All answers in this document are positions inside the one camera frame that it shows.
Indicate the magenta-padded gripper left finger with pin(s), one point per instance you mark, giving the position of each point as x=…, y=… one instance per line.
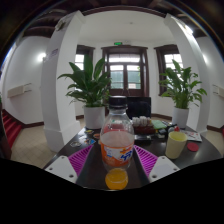
x=61, y=167

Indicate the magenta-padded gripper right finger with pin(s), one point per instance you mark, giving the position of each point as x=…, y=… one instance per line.
x=164, y=167

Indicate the orange soda plastic bottle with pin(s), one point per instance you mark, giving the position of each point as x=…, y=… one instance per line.
x=116, y=150

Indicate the pale yellow cup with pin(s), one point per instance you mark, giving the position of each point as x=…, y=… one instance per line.
x=175, y=145

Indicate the flat round red coaster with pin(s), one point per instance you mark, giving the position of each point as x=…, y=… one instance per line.
x=193, y=147

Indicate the flat black device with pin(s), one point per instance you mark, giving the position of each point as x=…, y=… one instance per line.
x=143, y=137

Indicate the green book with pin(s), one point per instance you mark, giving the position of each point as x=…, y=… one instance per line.
x=158, y=124

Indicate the white printed magazine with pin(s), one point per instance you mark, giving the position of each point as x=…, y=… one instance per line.
x=193, y=135

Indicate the brown box of small items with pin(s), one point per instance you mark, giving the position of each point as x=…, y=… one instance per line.
x=144, y=126

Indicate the red carpeted staircase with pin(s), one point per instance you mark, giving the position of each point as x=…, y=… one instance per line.
x=12, y=128

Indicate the black chair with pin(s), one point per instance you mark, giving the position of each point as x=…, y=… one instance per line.
x=140, y=106

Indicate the potted plant in white pot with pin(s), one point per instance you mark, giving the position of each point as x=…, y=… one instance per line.
x=90, y=86
x=181, y=88

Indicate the dark framed window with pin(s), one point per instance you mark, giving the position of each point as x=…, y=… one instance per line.
x=80, y=60
x=173, y=60

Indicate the dark wooden double door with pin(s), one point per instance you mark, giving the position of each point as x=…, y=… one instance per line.
x=125, y=56

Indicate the green exit sign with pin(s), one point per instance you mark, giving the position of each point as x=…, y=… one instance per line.
x=117, y=43

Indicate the round wall lamp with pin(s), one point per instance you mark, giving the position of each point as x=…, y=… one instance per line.
x=41, y=57

